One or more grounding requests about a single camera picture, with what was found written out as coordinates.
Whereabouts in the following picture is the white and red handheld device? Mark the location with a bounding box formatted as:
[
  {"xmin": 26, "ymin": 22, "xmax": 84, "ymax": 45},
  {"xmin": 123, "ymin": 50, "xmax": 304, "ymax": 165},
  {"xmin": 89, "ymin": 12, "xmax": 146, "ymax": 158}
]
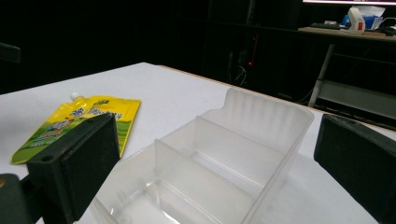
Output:
[{"xmin": 341, "ymin": 7, "xmax": 366, "ymax": 35}]

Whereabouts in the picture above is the clear plastic divided organizer box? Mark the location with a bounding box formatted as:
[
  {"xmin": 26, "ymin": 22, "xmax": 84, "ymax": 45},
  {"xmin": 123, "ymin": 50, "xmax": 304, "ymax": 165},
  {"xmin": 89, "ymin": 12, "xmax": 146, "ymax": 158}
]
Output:
[{"xmin": 89, "ymin": 87, "xmax": 316, "ymax": 224}]

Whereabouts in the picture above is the yellow spouted pouch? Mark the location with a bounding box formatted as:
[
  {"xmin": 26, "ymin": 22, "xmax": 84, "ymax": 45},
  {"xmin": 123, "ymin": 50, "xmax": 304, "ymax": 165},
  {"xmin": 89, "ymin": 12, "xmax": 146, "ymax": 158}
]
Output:
[{"xmin": 10, "ymin": 91, "xmax": 142, "ymax": 165}]

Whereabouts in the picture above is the black keyboard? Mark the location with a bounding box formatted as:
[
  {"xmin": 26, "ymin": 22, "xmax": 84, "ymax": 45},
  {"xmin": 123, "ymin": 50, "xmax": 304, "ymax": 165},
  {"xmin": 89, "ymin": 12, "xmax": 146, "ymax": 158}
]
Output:
[{"xmin": 309, "ymin": 21, "xmax": 342, "ymax": 31}]

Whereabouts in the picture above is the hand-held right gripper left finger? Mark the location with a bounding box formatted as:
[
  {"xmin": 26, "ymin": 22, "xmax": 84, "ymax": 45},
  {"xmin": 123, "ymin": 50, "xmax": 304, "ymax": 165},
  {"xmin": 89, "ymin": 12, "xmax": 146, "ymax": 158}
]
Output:
[{"xmin": 25, "ymin": 112, "xmax": 121, "ymax": 224}]

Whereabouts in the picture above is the blue tissue box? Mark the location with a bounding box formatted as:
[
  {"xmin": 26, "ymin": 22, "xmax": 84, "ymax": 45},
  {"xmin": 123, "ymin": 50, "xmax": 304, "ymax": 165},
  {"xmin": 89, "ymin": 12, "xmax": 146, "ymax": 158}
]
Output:
[{"xmin": 341, "ymin": 5, "xmax": 387, "ymax": 32}]

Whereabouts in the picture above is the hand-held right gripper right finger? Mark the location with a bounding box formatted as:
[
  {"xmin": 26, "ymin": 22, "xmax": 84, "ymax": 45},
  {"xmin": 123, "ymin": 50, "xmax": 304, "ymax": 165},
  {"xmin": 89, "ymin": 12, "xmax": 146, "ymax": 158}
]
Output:
[{"xmin": 313, "ymin": 113, "xmax": 396, "ymax": 224}]

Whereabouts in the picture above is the monitor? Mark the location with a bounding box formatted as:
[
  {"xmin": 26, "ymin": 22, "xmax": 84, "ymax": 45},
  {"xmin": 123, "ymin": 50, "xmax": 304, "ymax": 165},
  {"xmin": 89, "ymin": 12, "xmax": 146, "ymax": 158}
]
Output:
[{"xmin": 302, "ymin": 0, "xmax": 396, "ymax": 6}]

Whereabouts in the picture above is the wooden desk with metal legs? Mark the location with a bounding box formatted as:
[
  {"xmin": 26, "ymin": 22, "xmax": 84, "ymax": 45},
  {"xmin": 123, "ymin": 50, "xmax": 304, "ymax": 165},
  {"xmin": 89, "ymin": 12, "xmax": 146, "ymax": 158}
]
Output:
[{"xmin": 297, "ymin": 26, "xmax": 396, "ymax": 121}]

